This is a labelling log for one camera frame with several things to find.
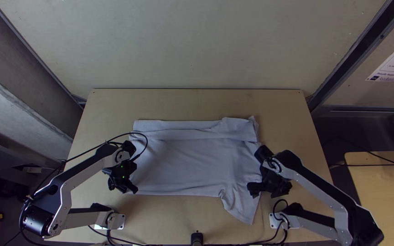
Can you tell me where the light grey t-shirt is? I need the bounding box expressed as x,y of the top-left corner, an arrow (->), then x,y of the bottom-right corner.
128,116 -> 264,226

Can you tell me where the pale wooden desk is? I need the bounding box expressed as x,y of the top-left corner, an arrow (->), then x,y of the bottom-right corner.
344,150 -> 394,246

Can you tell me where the black cable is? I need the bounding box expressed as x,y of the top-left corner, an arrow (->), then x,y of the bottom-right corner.
321,136 -> 394,171
244,199 -> 290,246
329,162 -> 394,169
61,132 -> 149,164
87,224 -> 150,246

